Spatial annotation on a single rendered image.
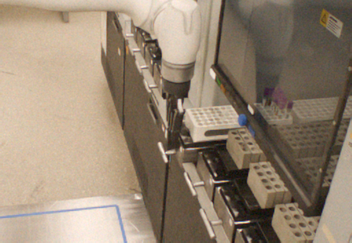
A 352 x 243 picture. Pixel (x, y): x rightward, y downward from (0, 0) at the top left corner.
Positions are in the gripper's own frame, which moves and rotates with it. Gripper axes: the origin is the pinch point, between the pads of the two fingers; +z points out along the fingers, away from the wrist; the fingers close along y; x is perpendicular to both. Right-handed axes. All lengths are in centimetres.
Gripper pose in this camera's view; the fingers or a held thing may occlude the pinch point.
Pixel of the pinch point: (172, 138)
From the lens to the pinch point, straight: 152.6
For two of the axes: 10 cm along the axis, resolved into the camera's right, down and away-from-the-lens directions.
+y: -1.7, -5.4, 8.2
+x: -9.8, 0.8, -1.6
